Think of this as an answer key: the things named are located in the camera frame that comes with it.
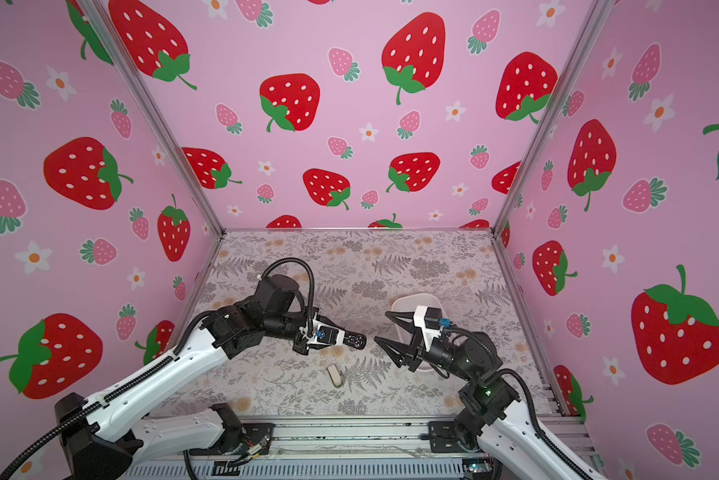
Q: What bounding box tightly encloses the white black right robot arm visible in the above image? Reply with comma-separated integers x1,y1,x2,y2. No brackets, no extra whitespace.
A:
375,306,603,479

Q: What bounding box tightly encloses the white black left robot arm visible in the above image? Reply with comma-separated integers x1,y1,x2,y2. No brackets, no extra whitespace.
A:
0,257,367,479

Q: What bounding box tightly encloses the white plastic tray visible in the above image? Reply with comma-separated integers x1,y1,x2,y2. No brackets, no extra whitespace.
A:
391,293,443,343

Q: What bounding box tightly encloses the beige eraser block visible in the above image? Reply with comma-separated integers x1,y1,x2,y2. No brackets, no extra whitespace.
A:
326,364,343,388

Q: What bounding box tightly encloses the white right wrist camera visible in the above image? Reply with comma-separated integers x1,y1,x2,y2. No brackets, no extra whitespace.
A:
413,305,451,335

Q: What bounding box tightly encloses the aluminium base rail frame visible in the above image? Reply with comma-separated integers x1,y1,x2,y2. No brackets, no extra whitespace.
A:
125,415,603,479

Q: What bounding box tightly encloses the aluminium corner post right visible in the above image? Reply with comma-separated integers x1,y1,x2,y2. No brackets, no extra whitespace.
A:
493,0,615,239

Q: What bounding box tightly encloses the aluminium corner post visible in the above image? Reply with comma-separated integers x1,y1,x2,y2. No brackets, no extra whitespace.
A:
493,0,615,239
79,0,225,237

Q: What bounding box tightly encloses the aluminium corner post left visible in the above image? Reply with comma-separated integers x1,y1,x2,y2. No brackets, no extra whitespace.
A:
79,0,225,237

